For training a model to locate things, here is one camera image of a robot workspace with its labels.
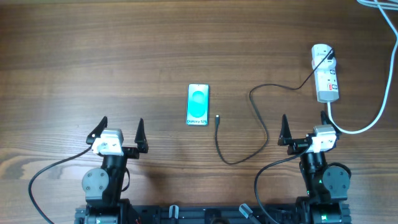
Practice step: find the turquoise screen smartphone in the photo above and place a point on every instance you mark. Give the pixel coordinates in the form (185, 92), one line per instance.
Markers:
(197, 104)

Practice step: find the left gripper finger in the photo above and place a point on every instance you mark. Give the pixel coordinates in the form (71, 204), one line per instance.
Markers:
(140, 139)
(96, 132)

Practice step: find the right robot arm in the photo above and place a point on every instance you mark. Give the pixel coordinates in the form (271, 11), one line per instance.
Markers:
(327, 184)

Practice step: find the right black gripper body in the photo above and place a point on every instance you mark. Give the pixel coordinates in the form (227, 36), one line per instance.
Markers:
(298, 146)

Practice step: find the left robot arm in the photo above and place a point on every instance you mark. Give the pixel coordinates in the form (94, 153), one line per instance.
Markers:
(103, 186)

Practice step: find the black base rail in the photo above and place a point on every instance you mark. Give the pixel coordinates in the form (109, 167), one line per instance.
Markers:
(281, 213)

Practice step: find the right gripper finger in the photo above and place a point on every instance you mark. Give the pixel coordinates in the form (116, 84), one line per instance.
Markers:
(285, 137)
(326, 120)

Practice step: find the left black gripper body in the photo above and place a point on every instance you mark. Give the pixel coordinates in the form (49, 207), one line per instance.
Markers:
(130, 152)

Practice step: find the white power strip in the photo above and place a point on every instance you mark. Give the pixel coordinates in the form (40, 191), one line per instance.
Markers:
(324, 65)

